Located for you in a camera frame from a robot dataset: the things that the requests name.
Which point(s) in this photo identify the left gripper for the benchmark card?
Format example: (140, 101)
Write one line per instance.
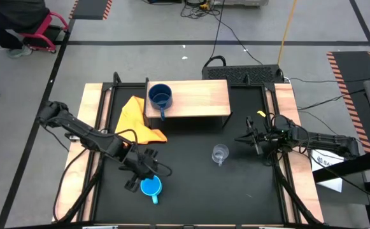
(140, 168)

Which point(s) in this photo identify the yellow clip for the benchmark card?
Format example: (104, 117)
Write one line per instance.
(261, 113)

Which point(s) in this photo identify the turquoise plastic mug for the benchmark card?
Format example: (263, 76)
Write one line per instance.
(154, 191)

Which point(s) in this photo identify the black computer case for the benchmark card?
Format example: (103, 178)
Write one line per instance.
(235, 73)

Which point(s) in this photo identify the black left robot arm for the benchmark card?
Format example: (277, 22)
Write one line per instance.
(86, 135)

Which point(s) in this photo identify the black table frame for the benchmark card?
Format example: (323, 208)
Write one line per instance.
(90, 203)

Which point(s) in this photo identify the wooden shelf with black legs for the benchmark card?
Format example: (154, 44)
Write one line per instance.
(197, 98)

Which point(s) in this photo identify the red rolling stool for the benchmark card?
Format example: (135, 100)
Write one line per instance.
(49, 22)

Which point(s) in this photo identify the black hazard striped mat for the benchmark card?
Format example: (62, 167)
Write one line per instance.
(356, 73)
(90, 9)

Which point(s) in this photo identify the clear glass mug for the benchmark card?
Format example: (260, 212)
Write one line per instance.
(220, 152)

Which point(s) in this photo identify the white power strip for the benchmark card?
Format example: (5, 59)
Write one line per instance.
(242, 2)

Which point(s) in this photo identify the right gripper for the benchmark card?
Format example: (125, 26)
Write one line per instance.
(258, 138)

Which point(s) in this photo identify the orange cloth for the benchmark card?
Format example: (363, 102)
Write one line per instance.
(133, 117)

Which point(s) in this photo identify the white paper sign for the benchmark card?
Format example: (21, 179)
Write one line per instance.
(328, 183)

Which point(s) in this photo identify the thin wooden stick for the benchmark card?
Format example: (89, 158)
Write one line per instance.
(287, 31)

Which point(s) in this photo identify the wooden side board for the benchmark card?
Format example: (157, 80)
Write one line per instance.
(89, 95)
(286, 95)

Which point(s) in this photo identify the dark blue ceramic mug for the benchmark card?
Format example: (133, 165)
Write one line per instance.
(160, 95)

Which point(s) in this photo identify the black metal beam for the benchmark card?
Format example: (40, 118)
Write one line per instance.
(347, 167)

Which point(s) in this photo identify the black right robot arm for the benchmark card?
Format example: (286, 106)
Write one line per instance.
(328, 143)

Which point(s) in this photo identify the person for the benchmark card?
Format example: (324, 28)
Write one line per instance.
(16, 12)

